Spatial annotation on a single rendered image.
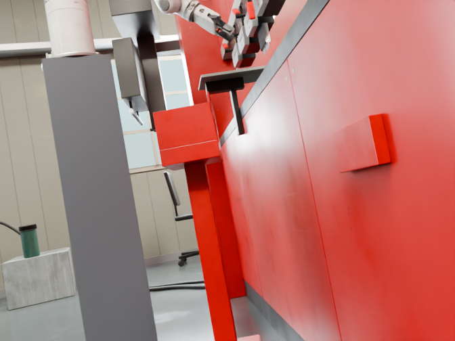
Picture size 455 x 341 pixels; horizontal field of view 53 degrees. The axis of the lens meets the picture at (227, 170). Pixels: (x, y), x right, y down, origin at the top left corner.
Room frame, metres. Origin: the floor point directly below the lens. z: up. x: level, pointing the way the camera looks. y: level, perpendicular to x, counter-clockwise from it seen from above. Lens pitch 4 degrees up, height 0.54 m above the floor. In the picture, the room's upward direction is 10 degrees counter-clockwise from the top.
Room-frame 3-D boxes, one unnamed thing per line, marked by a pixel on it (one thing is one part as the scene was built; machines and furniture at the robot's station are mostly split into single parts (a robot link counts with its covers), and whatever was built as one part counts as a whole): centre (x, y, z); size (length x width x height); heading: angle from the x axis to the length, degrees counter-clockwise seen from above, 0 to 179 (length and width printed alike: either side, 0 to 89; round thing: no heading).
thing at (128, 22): (2.92, 0.41, 1.52); 0.51 x 0.25 x 0.85; 3
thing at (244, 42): (1.96, -0.20, 1.26); 0.15 x 0.09 x 0.17; 7
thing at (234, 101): (1.71, -0.05, 0.88); 0.14 x 0.04 x 0.22; 97
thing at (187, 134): (1.32, 0.09, 0.75); 0.20 x 0.16 x 0.18; 179
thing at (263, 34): (1.74, -0.23, 1.13); 0.10 x 0.02 x 0.10; 7
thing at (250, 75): (1.72, -0.09, 1.00); 0.26 x 0.18 x 0.01; 97
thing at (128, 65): (2.86, 0.49, 1.42); 0.45 x 0.12 x 0.36; 3
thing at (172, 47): (2.99, 0.20, 1.67); 0.40 x 0.24 x 0.07; 7
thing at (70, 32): (1.30, 0.38, 1.09); 0.19 x 0.19 x 0.18
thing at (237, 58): (2.16, -0.18, 1.26); 0.15 x 0.09 x 0.17; 7
